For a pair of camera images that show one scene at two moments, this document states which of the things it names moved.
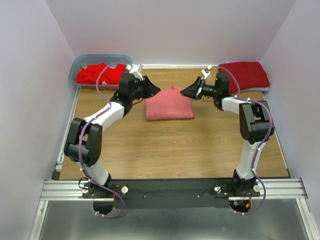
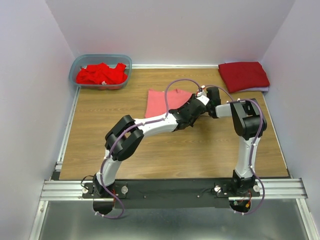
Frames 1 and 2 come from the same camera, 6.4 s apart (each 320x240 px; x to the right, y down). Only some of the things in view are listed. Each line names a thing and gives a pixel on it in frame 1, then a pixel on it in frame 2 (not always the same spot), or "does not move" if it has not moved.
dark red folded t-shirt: x=250 y=75 does not move
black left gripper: x=150 y=89 -> x=191 y=125
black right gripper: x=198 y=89 -> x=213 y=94
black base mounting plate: x=167 y=193 does not move
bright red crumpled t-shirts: x=90 y=75 does not move
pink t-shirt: x=169 y=104 does not move
